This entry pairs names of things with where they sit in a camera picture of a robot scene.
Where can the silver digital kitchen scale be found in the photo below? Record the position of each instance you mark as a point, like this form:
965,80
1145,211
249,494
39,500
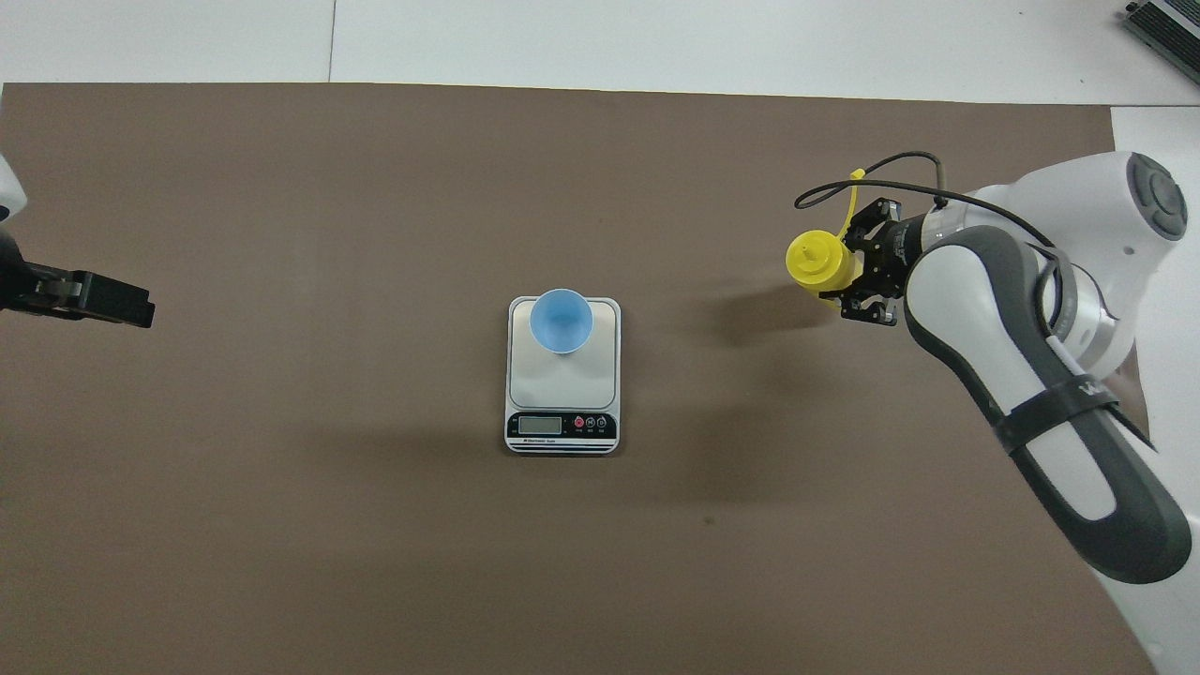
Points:
562,394

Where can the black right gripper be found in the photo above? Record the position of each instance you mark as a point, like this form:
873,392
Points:
891,253

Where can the light blue plastic cup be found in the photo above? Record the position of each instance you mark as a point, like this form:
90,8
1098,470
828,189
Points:
561,319

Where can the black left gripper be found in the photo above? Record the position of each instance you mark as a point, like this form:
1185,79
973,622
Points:
17,281

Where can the grey finned metal device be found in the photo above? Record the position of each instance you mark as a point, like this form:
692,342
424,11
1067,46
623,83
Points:
1167,33

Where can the brown paper mat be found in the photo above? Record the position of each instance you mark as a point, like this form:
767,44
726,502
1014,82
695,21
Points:
375,562

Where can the yellow squeeze bottle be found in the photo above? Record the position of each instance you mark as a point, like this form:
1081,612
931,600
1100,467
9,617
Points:
816,262

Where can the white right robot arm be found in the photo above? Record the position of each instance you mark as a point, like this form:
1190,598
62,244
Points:
984,300

